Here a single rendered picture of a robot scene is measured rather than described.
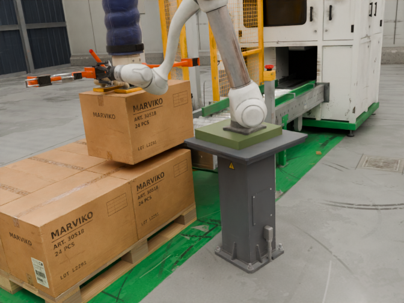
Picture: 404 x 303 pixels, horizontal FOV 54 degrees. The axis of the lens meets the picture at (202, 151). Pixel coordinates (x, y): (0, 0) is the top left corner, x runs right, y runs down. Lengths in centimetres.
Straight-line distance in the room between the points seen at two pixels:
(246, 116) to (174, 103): 79
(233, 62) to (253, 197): 77
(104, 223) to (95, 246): 13
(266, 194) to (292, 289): 53
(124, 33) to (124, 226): 111
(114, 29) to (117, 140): 64
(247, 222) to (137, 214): 66
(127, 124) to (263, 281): 115
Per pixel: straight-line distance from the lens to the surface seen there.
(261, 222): 235
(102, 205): 221
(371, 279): 243
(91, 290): 239
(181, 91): 260
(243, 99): 189
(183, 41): 362
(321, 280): 236
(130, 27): 243
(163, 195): 258
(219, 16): 186
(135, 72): 205
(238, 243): 240
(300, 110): 411
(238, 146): 202
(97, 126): 247
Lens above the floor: 140
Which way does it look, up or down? 19 degrees down
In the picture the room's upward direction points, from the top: 4 degrees counter-clockwise
